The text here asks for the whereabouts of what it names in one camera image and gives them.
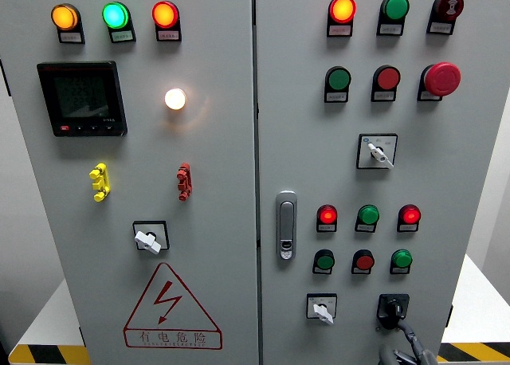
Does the large turn switch white handle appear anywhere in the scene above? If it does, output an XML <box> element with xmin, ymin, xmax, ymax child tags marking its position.
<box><xmin>355</xmin><ymin>132</ymin><xmax>398</xmax><ymax>171</ymax></box>

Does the small red push button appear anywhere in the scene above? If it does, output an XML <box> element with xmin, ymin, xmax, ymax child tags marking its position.
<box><xmin>351</xmin><ymin>249</ymin><xmax>375</xmax><ymax>271</ymax></box>

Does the large yellow lamp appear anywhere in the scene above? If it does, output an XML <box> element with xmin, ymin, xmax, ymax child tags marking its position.
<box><xmin>50</xmin><ymin>3</ymin><xmax>80</xmax><ymax>32</ymax></box>

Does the pale grey cabinet door with lock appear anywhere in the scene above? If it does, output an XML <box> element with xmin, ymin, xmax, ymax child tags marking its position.
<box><xmin>253</xmin><ymin>0</ymin><xmax>510</xmax><ymax>365</ymax></box>

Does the black yellow striped tape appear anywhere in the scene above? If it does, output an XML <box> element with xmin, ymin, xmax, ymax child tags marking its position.
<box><xmin>8</xmin><ymin>343</ymin><xmax>92</xmax><ymax>365</ymax></box>
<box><xmin>436</xmin><ymin>342</ymin><xmax>510</xmax><ymax>365</ymax></box>

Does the large red stop button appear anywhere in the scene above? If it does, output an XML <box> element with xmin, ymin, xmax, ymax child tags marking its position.
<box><xmin>419</xmin><ymin>61</ymin><xmax>462</xmax><ymax>98</ymax></box>

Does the dark red buzzer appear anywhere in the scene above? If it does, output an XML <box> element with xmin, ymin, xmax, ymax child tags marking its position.
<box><xmin>432</xmin><ymin>0</ymin><xmax>465</xmax><ymax>22</ymax></box>

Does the silver door lock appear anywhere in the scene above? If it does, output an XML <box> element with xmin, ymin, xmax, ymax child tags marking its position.
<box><xmin>275</xmin><ymin>190</ymin><xmax>298</xmax><ymax>261</ymax></box>

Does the turn switch with black knob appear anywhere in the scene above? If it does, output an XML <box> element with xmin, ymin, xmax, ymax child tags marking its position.
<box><xmin>375</xmin><ymin>293</ymin><xmax>410</xmax><ymax>332</ymax></box>

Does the small green lamp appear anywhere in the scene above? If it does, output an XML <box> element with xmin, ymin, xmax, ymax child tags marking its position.
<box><xmin>390</xmin><ymin>249</ymin><xmax>414</xmax><ymax>269</ymax></box>
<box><xmin>356</xmin><ymin>204</ymin><xmax>381</xmax><ymax>226</ymax></box>

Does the large green push button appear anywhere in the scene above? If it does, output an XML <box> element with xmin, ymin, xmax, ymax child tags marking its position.
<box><xmin>380</xmin><ymin>0</ymin><xmax>410</xmax><ymax>22</ymax></box>
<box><xmin>325</xmin><ymin>65</ymin><xmax>352</xmax><ymax>92</ymax></box>

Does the small red handle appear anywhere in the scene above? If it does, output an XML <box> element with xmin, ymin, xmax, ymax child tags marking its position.
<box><xmin>176</xmin><ymin>162</ymin><xmax>193</xmax><ymax>202</ymax></box>

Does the small yellow handle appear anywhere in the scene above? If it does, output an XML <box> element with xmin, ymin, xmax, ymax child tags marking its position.
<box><xmin>88</xmin><ymin>162</ymin><xmax>112</xmax><ymax>202</ymax></box>

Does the white lamp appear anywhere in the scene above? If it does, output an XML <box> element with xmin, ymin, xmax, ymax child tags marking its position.
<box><xmin>164</xmin><ymin>88</ymin><xmax>187</xmax><ymax>111</ymax></box>

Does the black display meter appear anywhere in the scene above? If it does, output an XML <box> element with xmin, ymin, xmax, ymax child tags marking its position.
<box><xmin>36</xmin><ymin>60</ymin><xmax>128</xmax><ymax>138</ymax></box>

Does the small green push button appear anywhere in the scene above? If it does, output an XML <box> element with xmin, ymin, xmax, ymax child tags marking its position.
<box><xmin>313</xmin><ymin>249</ymin><xmax>336</xmax><ymax>270</ymax></box>

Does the pale grey cabinet door with display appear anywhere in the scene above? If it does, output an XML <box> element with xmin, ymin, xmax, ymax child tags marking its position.
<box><xmin>0</xmin><ymin>0</ymin><xmax>259</xmax><ymax>365</ymax></box>

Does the large red push button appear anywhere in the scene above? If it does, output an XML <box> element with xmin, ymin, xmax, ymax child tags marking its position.
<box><xmin>373</xmin><ymin>65</ymin><xmax>402</xmax><ymax>91</ymax></box>

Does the large red lamp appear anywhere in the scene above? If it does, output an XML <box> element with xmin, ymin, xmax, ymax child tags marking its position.
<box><xmin>328</xmin><ymin>0</ymin><xmax>358</xmax><ymax>24</ymax></box>
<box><xmin>151</xmin><ymin>0</ymin><xmax>180</xmax><ymax>29</ymax></box>

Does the turn switch with white handle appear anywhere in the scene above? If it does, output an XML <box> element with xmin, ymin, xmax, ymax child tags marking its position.
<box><xmin>305</xmin><ymin>292</ymin><xmax>339</xmax><ymax>326</ymax></box>
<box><xmin>132</xmin><ymin>220</ymin><xmax>171</xmax><ymax>256</ymax></box>

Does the red warning triangle sign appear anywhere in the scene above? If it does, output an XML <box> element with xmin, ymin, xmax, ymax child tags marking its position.
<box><xmin>123</xmin><ymin>262</ymin><xmax>223</xmax><ymax>351</ymax></box>

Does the small red lamp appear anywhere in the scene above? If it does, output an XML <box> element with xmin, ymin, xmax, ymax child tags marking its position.
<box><xmin>398</xmin><ymin>203</ymin><xmax>422</xmax><ymax>225</ymax></box>
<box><xmin>316</xmin><ymin>204</ymin><xmax>339</xmax><ymax>225</ymax></box>

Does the large lit green lamp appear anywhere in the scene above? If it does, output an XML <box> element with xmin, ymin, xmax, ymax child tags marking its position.
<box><xmin>101</xmin><ymin>1</ymin><xmax>131</xmax><ymax>30</ymax></box>

